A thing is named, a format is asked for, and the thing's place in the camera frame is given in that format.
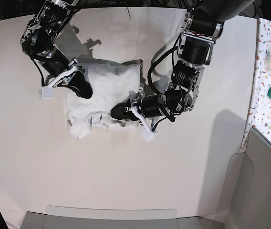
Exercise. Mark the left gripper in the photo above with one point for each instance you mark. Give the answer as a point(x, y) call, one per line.
point(130, 110)

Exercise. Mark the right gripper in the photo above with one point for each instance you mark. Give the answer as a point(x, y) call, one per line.
point(72, 78)

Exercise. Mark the white t-shirt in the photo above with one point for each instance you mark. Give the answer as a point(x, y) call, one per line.
point(112, 83)

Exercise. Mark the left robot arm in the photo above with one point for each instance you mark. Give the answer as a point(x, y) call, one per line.
point(203, 25)

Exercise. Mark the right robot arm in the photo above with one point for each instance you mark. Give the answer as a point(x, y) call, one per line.
point(38, 43)

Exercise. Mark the grey panel at right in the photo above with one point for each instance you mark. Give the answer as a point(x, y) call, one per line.
point(246, 198)

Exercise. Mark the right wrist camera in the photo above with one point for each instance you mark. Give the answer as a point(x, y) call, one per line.
point(45, 92)

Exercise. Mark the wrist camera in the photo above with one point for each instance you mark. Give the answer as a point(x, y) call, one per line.
point(45, 92)
point(148, 135)

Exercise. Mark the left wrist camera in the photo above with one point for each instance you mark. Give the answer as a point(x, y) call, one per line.
point(148, 135)

